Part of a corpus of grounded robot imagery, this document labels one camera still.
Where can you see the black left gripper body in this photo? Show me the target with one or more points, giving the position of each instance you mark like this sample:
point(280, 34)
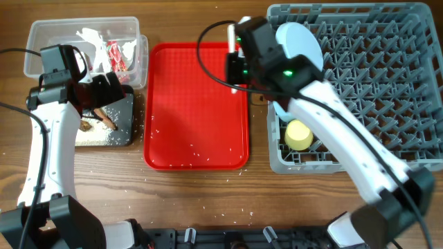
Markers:
point(100, 93)

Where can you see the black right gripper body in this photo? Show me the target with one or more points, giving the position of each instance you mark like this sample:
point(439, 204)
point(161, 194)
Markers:
point(238, 70)

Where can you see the brown carrot piece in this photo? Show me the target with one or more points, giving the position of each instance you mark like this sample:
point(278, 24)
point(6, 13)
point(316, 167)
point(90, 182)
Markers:
point(105, 119)

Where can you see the brown food scrap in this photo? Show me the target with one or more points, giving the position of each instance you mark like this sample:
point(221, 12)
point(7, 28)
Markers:
point(85, 126)

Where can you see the white rice grains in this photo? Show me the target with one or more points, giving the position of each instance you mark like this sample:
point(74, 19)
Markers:
point(97, 133)

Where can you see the large light blue plate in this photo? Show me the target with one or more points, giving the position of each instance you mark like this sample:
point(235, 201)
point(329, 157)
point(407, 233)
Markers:
point(296, 39)

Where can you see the yellow plastic cup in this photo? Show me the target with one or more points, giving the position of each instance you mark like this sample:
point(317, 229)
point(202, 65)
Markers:
point(298, 136)

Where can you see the light blue bowl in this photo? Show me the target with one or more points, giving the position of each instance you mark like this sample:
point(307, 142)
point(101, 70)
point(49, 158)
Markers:
point(282, 114)

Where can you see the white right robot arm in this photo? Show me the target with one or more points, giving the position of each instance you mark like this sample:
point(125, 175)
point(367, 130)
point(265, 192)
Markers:
point(286, 64)

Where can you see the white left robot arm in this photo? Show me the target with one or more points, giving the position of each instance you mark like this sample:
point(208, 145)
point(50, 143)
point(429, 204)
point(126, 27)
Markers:
point(48, 215)

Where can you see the black waste tray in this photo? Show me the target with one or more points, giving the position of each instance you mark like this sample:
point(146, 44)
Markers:
point(123, 117)

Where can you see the clear plastic waste bin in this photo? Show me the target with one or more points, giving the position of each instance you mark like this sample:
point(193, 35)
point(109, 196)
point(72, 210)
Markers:
point(56, 44)

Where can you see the grey dishwasher rack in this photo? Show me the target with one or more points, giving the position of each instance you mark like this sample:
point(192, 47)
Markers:
point(385, 62)

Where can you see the white crumpled paper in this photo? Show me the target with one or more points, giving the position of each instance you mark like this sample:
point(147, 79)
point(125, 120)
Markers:
point(101, 63)

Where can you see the red snack wrapper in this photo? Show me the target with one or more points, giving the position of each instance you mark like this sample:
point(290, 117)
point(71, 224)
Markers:
point(115, 57)

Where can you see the red serving tray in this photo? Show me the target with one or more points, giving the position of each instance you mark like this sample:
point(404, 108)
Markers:
point(191, 121)

